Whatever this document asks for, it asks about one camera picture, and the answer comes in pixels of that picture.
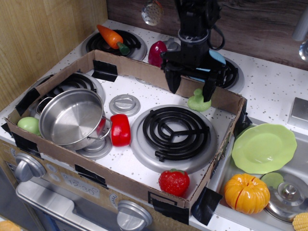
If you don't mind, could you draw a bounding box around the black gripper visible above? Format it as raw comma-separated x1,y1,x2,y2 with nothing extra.
161,37,219,102

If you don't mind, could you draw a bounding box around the light green toy broccoli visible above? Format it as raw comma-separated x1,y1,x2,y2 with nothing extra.
187,89,211,112

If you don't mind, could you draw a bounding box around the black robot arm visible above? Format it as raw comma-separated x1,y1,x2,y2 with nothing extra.
161,0,227,102

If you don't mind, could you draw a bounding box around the stainless steel pot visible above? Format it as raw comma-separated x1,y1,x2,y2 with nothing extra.
36,89,112,151

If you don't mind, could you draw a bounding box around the steel pot lid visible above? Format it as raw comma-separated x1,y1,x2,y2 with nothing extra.
260,170,308,223

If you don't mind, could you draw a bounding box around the light blue plastic bowl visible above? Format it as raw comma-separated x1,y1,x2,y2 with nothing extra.
197,50,226,72

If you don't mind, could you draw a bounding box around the silver back stove knob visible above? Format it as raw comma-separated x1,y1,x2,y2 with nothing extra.
164,38,180,51

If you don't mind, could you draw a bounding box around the silver stove knob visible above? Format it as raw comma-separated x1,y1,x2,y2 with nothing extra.
109,94,141,117
76,137,112,160
164,38,180,51

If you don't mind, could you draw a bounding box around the dark red toy vegetable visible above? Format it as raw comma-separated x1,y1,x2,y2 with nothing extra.
148,40,167,67

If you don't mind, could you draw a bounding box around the front right black burner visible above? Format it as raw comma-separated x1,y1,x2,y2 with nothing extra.
130,105,218,174

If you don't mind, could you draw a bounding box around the silver centre stove knob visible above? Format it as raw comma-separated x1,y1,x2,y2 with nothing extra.
109,94,141,117

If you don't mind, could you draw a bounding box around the hanging metal strainer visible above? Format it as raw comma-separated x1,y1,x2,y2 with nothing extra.
141,0,164,26

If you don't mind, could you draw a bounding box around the orange toy carrot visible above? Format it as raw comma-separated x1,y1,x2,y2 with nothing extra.
97,25,130,55

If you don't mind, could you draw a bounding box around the red toy pepper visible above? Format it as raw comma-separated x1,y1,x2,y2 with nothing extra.
110,114,131,147

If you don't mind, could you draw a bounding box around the green plastic plate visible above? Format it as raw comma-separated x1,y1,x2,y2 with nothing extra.
231,124,297,174

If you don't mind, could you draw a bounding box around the red toy strawberry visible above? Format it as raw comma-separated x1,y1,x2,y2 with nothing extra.
158,169,190,197

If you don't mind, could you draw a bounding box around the silver front stove knob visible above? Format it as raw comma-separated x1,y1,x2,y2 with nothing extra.
76,137,112,160

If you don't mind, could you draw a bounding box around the silver faucet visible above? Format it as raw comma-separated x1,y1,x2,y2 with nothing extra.
292,8,308,62

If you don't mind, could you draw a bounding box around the front left black burner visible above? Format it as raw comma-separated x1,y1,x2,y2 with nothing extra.
29,72,105,117

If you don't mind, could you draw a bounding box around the orange toy pumpkin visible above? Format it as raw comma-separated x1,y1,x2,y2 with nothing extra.
224,173,270,214

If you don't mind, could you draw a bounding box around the right oven knob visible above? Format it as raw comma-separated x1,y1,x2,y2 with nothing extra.
116,200,153,231

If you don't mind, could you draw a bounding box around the oven knob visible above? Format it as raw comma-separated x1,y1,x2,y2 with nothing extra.
15,153,47,182
116,200,153,231

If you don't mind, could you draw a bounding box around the oven clock display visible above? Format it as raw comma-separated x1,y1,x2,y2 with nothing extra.
61,172,100,198

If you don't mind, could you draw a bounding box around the green toy apple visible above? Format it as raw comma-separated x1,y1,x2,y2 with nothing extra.
17,116,40,136

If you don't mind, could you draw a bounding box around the yellow toy corn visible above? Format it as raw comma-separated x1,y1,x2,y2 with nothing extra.
292,212,308,231

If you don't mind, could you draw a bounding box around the left oven knob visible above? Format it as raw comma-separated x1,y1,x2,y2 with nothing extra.
15,153,47,182

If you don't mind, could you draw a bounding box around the orange toy at corner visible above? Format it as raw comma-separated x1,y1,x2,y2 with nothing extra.
0,220,20,231

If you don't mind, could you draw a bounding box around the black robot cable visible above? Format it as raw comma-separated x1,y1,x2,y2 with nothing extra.
207,24,226,51

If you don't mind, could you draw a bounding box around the silver oven door handle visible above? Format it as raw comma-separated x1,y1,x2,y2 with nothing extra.
16,181,120,231

